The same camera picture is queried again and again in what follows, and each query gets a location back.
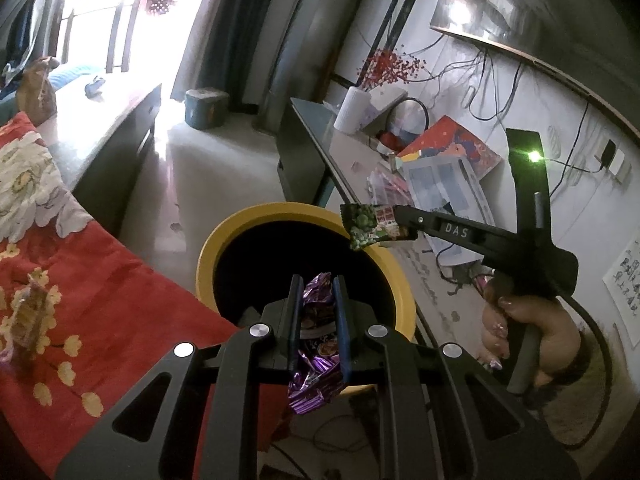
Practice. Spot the red floral blanket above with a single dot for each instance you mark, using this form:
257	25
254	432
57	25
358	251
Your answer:
125	300

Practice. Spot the green snack packet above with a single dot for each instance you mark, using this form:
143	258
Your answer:
367	225

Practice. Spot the grey standing air conditioner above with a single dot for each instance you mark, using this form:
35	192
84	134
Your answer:
295	60

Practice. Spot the red berry branches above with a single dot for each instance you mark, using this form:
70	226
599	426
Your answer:
390	65

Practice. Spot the grey curtain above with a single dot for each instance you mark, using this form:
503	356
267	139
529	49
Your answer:
235	35

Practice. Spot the glass-top television cabinet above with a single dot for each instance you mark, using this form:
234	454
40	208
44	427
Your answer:
320	120

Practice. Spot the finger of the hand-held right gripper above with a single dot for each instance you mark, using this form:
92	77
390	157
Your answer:
450	232

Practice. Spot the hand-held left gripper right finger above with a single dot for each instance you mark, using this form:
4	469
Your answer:
342	325

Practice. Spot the dark blue curtain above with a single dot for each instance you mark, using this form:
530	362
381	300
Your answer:
25	25

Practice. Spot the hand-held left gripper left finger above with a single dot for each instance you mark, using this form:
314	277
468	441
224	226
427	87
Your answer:
295	325

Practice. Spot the white and blue booklet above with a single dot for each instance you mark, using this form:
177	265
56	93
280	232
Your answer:
435	180

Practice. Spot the red book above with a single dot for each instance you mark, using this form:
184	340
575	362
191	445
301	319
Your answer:
450	145

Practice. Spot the purple foil wrapper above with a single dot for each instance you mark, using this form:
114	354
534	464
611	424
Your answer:
315	385

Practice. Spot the brown sliding glass door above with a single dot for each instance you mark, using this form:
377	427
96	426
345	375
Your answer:
117	35

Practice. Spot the wall outlet with charger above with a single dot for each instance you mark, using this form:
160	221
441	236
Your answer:
615	160

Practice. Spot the gold brown snack wrapper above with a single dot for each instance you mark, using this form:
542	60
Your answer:
27	310

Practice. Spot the yellow trash bin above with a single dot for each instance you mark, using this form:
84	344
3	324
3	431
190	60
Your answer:
210	270

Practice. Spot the white paper roll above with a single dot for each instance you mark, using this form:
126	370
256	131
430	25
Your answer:
350	110

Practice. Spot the wall-mounted television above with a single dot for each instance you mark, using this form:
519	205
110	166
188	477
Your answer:
500	10

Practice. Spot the small blue object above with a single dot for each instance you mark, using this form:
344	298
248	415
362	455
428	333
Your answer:
95	87

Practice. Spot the white flat box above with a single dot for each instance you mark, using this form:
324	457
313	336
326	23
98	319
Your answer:
387	100

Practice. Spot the brown paper bag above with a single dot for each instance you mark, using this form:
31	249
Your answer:
37	92

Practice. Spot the white paper sheet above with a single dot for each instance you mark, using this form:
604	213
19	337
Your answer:
625	285

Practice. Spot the person's right hand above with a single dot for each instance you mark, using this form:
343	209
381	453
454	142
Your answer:
560	330

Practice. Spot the teal storage box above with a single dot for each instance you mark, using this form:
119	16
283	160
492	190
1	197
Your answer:
204	109

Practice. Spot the dark coffee table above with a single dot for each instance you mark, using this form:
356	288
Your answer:
100	110

